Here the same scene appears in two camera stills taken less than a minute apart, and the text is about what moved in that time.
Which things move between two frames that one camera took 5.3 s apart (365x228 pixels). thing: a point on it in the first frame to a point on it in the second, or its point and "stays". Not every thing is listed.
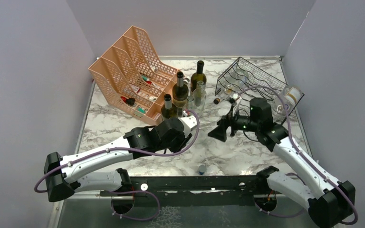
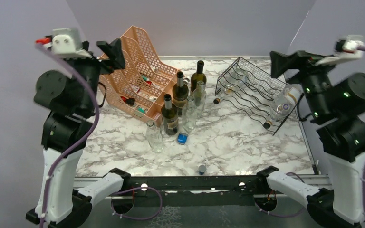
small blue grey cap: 202,169 stays
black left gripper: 182,143 to 114,50
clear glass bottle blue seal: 292,95 stays
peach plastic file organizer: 130,77 stays
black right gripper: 220,131 to 304,61
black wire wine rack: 242,82 stays
